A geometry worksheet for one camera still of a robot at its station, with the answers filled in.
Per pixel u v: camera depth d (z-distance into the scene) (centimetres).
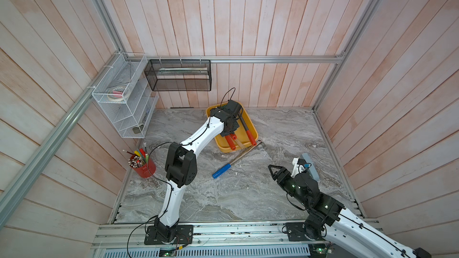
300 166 69
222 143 98
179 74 107
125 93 69
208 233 76
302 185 56
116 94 73
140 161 77
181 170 54
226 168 92
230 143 93
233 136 84
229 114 67
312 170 88
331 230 60
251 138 95
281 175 68
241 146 92
